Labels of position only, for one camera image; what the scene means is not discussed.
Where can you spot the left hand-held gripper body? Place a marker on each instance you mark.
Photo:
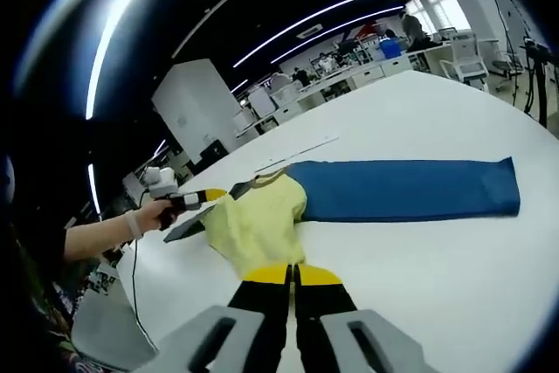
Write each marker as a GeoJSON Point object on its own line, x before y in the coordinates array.
{"type": "Point", "coordinates": [159, 183]}

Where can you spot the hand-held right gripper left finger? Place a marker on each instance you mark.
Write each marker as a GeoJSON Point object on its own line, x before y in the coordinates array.
{"type": "Point", "coordinates": [257, 303]}

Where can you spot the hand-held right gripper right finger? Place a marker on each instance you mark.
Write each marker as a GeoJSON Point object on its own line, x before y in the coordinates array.
{"type": "Point", "coordinates": [323, 303]}

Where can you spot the yellow and blue garment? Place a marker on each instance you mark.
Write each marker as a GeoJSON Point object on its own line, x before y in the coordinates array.
{"type": "Point", "coordinates": [393, 191]}

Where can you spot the person's left hand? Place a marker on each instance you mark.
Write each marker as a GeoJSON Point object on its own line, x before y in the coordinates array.
{"type": "Point", "coordinates": [150, 216]}

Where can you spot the white wristband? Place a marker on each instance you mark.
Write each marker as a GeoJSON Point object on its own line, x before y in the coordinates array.
{"type": "Point", "coordinates": [133, 224]}

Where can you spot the black low cabinet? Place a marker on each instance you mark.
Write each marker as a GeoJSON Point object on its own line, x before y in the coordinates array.
{"type": "Point", "coordinates": [213, 151]}

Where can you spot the ceiling light strip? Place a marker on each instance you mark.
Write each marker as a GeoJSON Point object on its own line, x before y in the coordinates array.
{"type": "Point", "coordinates": [93, 189]}
{"type": "Point", "coordinates": [332, 10]}
{"type": "Point", "coordinates": [336, 31]}
{"type": "Point", "coordinates": [105, 41]}

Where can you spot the white square pillar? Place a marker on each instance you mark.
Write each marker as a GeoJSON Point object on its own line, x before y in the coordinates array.
{"type": "Point", "coordinates": [192, 106]}

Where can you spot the white box appliance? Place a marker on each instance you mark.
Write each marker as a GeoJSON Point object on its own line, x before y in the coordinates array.
{"type": "Point", "coordinates": [244, 119]}
{"type": "Point", "coordinates": [262, 101]}

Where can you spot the white table strip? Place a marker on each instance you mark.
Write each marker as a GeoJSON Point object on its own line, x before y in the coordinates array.
{"type": "Point", "coordinates": [301, 152]}

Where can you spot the grey mesh chair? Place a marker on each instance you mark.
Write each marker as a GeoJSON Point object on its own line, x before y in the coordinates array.
{"type": "Point", "coordinates": [109, 329]}

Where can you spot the person's printed black shirt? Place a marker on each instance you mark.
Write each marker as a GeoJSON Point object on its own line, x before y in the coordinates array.
{"type": "Point", "coordinates": [26, 303]}

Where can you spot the white storage cabinet row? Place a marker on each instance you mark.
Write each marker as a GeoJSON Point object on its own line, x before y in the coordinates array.
{"type": "Point", "coordinates": [371, 76]}

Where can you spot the blue container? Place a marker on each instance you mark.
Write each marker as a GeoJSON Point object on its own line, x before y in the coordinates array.
{"type": "Point", "coordinates": [391, 49]}

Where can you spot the black tripod stand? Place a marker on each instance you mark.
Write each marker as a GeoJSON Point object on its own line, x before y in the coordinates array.
{"type": "Point", "coordinates": [536, 80]}

